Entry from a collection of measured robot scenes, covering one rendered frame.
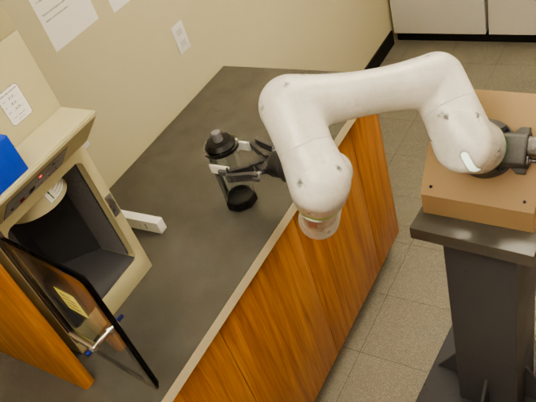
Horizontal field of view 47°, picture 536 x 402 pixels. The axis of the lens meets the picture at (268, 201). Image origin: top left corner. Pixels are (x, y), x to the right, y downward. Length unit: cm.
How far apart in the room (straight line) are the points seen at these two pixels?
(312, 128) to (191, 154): 109
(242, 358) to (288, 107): 91
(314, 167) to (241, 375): 90
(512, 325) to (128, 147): 142
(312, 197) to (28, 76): 71
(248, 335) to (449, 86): 91
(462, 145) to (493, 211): 31
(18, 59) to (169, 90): 108
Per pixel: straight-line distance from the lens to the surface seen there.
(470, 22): 422
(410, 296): 276
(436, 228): 170
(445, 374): 252
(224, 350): 178
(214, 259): 179
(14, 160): 136
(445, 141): 142
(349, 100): 127
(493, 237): 167
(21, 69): 149
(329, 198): 116
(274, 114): 120
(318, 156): 116
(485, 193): 165
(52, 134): 146
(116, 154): 230
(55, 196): 160
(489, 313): 197
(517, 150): 158
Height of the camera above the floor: 216
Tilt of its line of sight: 40 degrees down
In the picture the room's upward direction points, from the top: 20 degrees counter-clockwise
